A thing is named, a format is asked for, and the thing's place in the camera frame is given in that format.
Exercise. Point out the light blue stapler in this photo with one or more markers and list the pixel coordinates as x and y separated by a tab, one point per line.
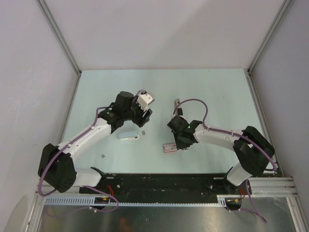
128	135

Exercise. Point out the aluminium frame post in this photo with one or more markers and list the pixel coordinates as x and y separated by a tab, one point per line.
280	15
43	6

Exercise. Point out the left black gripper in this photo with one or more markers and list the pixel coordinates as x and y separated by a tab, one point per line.
140	121

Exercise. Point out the left aluminium frame post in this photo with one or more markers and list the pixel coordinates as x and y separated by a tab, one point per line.
43	6

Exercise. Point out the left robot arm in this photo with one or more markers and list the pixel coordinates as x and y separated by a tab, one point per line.
57	164

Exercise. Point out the black staple remover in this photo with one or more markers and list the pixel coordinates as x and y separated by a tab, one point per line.
178	109

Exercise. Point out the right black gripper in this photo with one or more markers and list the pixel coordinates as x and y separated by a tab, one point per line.
179	145

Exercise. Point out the red staple box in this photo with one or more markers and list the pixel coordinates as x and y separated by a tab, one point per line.
169	148

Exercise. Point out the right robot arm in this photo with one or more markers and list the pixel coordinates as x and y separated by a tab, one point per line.
252	149

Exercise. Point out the right aluminium frame post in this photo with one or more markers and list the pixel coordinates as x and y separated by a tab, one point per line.
280	15

